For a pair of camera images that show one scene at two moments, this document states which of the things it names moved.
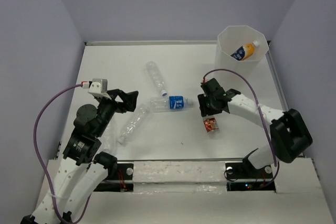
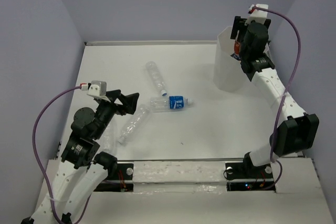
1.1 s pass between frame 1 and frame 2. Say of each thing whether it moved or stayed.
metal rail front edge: stayed
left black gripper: stayed
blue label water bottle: stayed
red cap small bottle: moved
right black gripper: moved
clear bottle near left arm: stayed
